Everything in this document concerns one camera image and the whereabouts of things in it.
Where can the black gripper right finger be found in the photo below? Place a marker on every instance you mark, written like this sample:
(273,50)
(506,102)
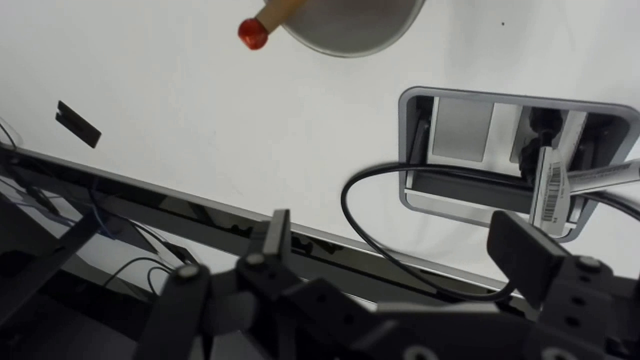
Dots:
(553,286)

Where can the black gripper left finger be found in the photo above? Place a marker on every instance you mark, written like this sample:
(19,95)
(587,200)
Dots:
(313,312)

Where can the tan marker with red cap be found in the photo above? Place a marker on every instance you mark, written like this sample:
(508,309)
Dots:
(252,32)

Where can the silver labelled plug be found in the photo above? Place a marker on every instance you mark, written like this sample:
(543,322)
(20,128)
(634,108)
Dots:
(551,192)

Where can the black mug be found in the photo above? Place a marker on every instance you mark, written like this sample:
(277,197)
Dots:
(352,32)

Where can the small black tape piece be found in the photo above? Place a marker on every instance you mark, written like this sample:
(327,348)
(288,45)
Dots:
(78,124)

